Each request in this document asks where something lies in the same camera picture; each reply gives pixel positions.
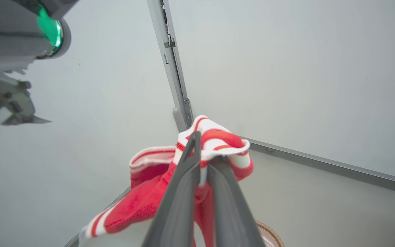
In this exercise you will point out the grey left gripper green band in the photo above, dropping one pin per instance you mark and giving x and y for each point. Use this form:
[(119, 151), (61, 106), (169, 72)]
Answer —
[(9, 41)]

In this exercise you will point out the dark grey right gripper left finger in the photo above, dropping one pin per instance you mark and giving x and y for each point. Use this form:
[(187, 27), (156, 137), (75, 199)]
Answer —
[(180, 199)]

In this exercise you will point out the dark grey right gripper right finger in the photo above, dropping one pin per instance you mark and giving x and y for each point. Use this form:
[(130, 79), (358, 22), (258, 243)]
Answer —
[(230, 212)]

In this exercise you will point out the red white striped garment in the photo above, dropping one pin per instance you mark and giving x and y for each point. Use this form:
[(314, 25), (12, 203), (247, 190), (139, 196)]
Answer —
[(139, 202)]

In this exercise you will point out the wicker laundry basket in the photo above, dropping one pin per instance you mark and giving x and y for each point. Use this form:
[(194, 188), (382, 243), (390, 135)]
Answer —
[(271, 235)]

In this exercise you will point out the short grey wall rail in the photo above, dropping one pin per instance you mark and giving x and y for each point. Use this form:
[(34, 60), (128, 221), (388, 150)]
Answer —
[(96, 216)]

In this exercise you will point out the long grey wall rail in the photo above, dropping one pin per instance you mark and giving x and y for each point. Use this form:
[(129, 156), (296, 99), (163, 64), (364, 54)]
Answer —
[(331, 166)]

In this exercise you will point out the grey metal corner post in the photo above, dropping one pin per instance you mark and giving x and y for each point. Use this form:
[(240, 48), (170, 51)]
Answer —
[(173, 68)]

